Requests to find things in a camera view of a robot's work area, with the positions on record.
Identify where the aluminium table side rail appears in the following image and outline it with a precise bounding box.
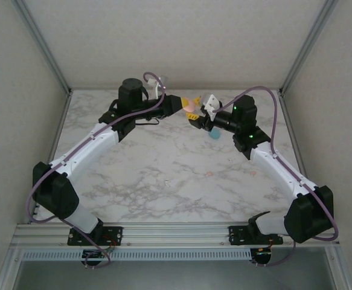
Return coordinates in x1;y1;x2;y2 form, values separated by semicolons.
278;92;315;194
47;92;73;166

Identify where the aluminium mounting rail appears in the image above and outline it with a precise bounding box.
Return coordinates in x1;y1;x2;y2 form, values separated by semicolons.
11;222;341;246

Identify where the small controller circuit board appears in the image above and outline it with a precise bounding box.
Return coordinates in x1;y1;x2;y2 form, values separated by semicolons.
82;249;110;260
252;247;274;258

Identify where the aluminium frame corner post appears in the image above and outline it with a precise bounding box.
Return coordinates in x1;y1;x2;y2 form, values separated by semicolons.
278;0;339;97
14;0;73;97

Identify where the grey slotted cable duct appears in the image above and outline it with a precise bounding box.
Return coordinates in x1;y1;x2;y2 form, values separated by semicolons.
21;249;252;261

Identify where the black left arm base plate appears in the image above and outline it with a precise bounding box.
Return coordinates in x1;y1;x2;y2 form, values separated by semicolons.
66;226;124;246

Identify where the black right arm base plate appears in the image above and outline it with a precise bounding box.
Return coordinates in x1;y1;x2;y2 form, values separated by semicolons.
228;225;284;245

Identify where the thin black gripper wire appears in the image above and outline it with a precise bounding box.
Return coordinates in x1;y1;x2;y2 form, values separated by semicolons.
134;118;161;126

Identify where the aluminium frame leg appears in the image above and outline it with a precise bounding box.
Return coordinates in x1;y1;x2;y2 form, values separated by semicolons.
323;246;352;290
0;241;24;290

